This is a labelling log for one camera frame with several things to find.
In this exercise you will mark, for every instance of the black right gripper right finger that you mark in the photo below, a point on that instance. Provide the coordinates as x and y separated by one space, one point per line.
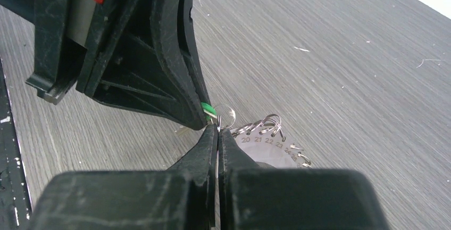
253 197

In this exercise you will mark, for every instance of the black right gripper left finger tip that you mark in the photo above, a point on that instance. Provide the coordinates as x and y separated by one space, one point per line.
181 197

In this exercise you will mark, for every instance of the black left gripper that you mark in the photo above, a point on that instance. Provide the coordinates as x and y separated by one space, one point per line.
104 45

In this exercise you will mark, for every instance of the silver key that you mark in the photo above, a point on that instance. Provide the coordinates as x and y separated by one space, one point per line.
182 130

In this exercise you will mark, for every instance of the green key tag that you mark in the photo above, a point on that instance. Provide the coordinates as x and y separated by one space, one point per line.
209 111

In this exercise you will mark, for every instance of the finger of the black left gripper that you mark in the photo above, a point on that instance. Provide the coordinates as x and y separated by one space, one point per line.
174 41

